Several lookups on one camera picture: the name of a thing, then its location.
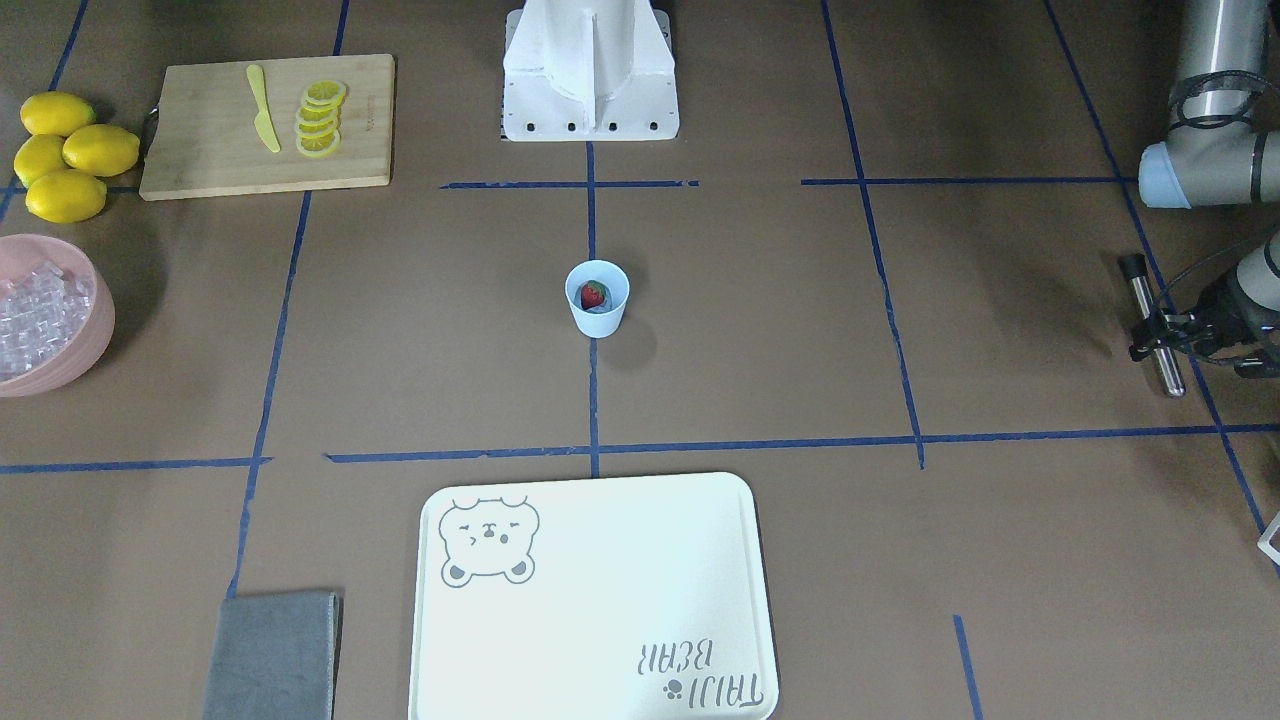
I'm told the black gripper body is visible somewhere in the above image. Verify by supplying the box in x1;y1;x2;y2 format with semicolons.
1178;275;1279;379

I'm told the steel muddler black tip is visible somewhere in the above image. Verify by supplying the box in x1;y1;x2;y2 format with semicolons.
1117;254;1187;398

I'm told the red strawberry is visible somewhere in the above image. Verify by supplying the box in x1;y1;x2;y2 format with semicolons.
579;281;611;313

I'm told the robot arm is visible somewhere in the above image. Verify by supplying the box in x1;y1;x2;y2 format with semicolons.
1129;1;1279;379

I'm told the light blue cup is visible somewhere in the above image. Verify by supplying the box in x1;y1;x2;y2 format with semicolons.
563;259;631;340

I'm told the pile of clear ice cubes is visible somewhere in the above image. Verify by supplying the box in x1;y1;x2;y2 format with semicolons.
1;260;93;380

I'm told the white bear tray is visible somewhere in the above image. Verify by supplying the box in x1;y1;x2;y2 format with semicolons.
407;471;780;719

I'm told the lemon slices row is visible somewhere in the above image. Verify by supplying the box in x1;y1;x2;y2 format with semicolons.
293;79;348;159

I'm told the yellow plastic knife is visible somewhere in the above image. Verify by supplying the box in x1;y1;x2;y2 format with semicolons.
244;63;282;154

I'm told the grey folded cloth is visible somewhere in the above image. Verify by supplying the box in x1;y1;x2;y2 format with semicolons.
201;591;343;719

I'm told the wooden cutting board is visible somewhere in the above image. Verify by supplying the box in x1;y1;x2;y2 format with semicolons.
140;54;396;201

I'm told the yellow lemon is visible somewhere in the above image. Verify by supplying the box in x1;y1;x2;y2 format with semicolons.
20;91;97;137
13;135;70;188
26;169;108;224
61;124;141;178

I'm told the yellow lemon bottom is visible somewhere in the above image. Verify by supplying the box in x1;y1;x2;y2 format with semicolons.
26;169;108;224

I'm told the yellow lemon top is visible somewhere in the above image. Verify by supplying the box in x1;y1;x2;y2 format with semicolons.
20;91;97;137

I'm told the pink bowl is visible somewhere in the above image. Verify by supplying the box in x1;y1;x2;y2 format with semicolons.
1;234;115;398

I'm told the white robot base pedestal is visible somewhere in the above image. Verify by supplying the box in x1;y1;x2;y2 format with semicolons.
500;1;680;142

